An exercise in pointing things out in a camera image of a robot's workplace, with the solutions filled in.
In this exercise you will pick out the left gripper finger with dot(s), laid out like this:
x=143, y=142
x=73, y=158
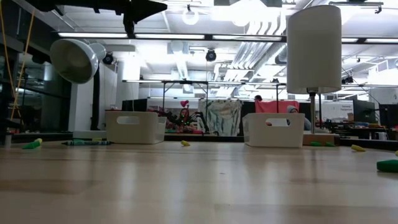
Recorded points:
x=149, y=9

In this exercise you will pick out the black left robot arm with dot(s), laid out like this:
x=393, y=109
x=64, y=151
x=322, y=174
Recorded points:
x=77, y=3

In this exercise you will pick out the black background robot arm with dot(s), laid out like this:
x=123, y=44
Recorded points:
x=189, y=119

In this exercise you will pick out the black overhead light beam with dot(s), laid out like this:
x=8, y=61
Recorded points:
x=208, y=37

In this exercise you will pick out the white gooseneck desk lamp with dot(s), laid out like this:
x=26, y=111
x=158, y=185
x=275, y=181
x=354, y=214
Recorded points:
x=74, y=62

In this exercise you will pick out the red heart balloon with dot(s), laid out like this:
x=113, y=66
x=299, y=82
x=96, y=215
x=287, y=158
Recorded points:
x=184, y=103

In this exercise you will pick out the person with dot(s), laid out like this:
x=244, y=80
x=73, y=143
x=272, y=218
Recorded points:
x=258, y=98
x=292, y=109
x=184, y=115

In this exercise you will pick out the blue crayon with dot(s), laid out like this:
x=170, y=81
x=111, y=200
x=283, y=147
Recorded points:
x=90, y=143

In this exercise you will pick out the green crayon stub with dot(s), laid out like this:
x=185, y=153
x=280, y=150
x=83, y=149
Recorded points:
x=315, y=144
x=77, y=140
x=31, y=145
x=329, y=144
x=388, y=165

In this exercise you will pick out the pale painted hanging cloth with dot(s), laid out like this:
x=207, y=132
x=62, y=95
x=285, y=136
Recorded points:
x=222, y=118

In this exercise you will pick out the red hanging cloth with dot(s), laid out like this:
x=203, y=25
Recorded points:
x=273, y=106

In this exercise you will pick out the cylinder shade wooden table lamp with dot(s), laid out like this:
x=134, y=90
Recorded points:
x=314, y=46

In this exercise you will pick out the black computer monitor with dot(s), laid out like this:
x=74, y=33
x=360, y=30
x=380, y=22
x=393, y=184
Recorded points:
x=388, y=115
x=363, y=112

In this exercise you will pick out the white cup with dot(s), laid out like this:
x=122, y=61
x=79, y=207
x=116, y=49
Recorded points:
x=381, y=136

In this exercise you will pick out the black ceiling camera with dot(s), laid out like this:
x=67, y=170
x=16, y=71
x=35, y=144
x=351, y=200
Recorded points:
x=211, y=56

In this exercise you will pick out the black aluminium table frame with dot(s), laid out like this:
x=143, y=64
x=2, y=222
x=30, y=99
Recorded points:
x=217, y=138

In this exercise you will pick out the small white cylinder post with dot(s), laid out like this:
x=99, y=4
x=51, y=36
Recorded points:
x=8, y=140

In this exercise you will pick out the white wall sign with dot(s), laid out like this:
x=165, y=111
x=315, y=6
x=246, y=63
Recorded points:
x=337, y=112

